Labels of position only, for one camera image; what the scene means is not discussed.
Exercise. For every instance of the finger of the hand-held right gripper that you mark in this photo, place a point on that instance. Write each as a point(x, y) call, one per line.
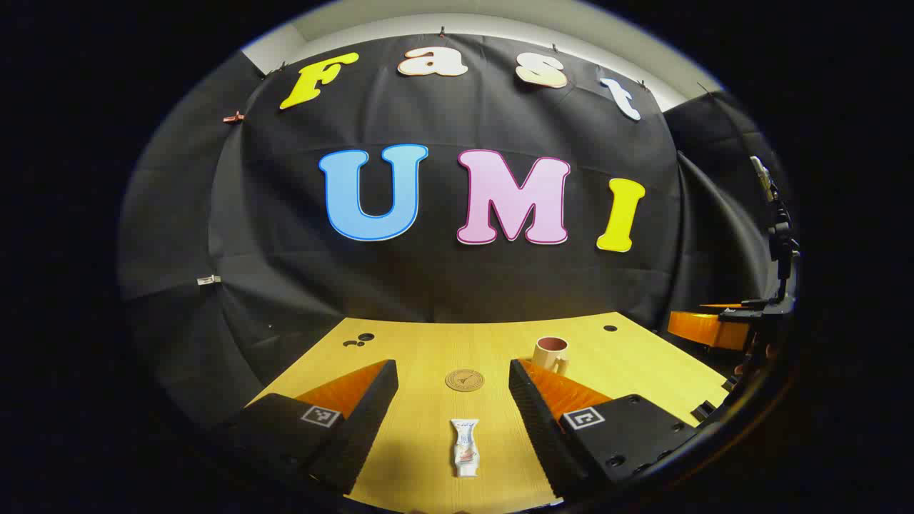
point(703, 328)

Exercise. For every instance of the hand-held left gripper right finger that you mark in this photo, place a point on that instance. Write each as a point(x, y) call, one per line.
point(539, 421)

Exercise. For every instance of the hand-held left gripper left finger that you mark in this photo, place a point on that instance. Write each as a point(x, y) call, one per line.
point(360, 421)

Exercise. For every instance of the beige cup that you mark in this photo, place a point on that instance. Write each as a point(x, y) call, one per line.
point(548, 355)

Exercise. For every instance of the white toothpaste tube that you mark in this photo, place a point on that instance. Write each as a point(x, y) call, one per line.
point(465, 446)

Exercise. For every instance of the round brown coaster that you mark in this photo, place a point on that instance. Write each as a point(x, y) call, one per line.
point(465, 380)

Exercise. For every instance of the yellow wooden desktop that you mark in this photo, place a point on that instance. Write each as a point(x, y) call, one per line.
point(428, 350)

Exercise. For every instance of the black backdrop cloth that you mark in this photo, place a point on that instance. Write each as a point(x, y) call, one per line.
point(457, 285)

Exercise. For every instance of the silver cloth clip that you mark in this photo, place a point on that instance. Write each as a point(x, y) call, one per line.
point(208, 280)

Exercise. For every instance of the orange cloth clip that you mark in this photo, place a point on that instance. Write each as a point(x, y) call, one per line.
point(233, 118)

